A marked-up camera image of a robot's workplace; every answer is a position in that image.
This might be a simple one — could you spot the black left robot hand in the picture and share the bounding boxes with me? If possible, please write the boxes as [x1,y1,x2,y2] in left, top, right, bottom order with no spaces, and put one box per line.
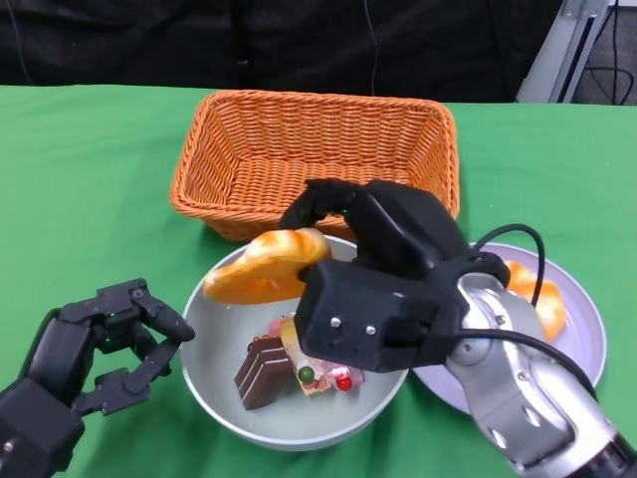
[24,278,196,417]

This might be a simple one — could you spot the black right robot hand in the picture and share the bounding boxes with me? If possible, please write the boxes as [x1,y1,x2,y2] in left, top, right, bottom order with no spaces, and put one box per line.
[278,177,512,290]

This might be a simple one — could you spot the golden orange ring bread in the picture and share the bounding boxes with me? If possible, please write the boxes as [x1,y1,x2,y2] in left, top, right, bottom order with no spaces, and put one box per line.
[202,227,333,306]

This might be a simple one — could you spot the grey-green bowl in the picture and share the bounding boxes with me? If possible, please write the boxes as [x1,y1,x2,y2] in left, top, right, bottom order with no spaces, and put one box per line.
[179,236,412,452]

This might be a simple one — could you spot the orange white striped bread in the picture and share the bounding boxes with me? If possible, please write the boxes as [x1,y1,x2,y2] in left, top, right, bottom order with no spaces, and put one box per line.
[502,259,567,345]

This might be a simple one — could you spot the orange wicker basket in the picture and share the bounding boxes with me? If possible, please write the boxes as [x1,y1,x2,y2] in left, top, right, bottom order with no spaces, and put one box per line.
[168,91,460,243]

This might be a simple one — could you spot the salmon red cake slice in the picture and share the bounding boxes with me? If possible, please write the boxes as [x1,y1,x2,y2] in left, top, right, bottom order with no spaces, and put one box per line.
[268,318,300,340]

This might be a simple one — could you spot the pink cake slice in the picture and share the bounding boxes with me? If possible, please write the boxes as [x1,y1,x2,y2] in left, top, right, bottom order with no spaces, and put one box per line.
[322,362,367,392]

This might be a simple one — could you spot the yellow cake slice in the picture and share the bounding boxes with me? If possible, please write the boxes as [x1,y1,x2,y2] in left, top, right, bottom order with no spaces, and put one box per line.
[278,318,334,399]

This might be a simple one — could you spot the chocolate cake slice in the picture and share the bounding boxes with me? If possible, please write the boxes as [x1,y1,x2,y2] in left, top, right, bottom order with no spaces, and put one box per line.
[233,336,295,412]

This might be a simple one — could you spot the lavender round plate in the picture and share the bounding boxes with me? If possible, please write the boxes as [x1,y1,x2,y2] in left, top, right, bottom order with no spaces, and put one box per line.
[410,242,607,417]

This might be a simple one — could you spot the green tablecloth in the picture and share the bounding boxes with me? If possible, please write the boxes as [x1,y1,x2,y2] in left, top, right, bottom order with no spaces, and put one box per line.
[0,85,637,478]

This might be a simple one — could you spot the black backdrop curtain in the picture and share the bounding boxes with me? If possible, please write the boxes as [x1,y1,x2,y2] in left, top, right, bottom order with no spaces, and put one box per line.
[0,0,568,106]

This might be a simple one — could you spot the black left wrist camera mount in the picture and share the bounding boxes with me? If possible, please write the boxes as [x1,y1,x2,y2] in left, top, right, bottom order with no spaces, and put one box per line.
[0,377,85,474]

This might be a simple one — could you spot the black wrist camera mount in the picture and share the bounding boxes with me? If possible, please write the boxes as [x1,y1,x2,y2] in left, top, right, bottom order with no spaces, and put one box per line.
[0,377,85,474]
[294,259,467,374]

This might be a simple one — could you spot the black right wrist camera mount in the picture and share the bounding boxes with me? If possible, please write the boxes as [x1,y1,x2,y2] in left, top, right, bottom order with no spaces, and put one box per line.
[294,259,467,374]

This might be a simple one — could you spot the grey aluminium frame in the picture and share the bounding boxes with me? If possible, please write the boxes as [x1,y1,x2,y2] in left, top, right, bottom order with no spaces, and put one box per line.
[517,0,618,106]

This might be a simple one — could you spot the black looped floor cables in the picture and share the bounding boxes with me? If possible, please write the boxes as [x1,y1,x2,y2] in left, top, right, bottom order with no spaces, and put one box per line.
[584,19,637,106]

